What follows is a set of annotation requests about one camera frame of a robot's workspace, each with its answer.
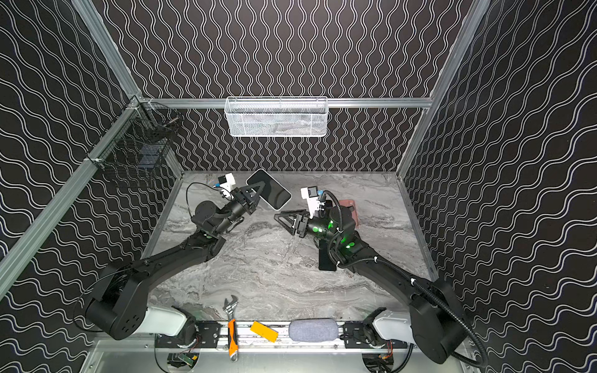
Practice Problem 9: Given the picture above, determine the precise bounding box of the pink phone case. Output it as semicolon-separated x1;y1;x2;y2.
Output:
339;199;359;228

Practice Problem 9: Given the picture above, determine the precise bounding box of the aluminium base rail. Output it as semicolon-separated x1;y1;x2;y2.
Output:
155;318;414;352

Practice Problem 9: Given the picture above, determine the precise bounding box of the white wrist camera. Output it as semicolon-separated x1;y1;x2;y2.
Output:
301;186;324;219
217;173;236;192

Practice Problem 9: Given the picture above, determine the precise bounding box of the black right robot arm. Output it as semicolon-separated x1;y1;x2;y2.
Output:
275;206;488;368

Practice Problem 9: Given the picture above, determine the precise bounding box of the grey fabric pouch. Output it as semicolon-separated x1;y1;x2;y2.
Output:
289;319;339;343

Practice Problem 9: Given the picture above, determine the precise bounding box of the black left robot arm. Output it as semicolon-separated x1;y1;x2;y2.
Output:
82;182;265;347

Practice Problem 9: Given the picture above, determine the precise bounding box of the black wire basket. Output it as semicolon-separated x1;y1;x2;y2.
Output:
96;103;183;190

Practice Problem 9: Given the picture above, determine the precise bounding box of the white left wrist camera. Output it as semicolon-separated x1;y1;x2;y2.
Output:
217;173;236;192

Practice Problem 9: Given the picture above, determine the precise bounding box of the black phone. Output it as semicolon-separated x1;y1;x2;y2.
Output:
318;249;337;272
246;169;292;210

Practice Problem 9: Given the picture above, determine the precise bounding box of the orange handled adjustable wrench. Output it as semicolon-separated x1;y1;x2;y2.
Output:
223;295;239;362

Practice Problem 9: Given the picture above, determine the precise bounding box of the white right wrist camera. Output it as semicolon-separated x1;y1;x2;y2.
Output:
301;186;324;219

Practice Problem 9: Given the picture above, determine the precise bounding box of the white mesh basket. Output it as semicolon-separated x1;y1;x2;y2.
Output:
224;96;330;138

